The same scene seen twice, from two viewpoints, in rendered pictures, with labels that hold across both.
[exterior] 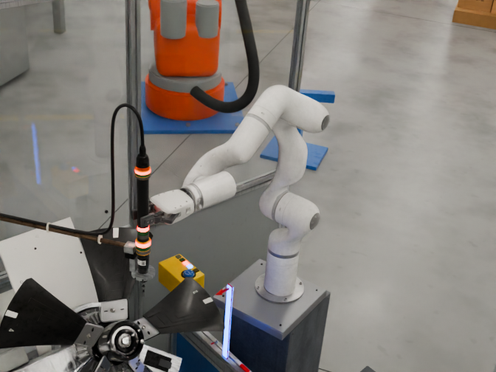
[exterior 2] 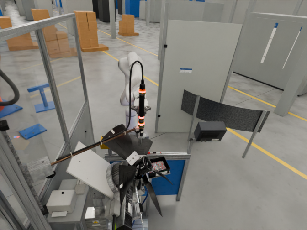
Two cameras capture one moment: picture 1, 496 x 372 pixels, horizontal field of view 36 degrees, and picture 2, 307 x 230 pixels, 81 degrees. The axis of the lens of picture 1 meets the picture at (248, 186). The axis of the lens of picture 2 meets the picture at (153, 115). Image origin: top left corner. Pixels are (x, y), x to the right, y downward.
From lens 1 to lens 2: 165 cm
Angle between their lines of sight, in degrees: 46
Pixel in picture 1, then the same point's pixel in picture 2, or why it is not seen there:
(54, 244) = (83, 154)
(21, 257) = (79, 169)
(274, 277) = (133, 123)
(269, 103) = (136, 58)
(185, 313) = (142, 144)
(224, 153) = (135, 81)
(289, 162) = not seen: hidden behind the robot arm
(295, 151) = not seen: hidden behind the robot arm
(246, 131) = (138, 69)
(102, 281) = (121, 151)
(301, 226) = not seen: hidden behind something
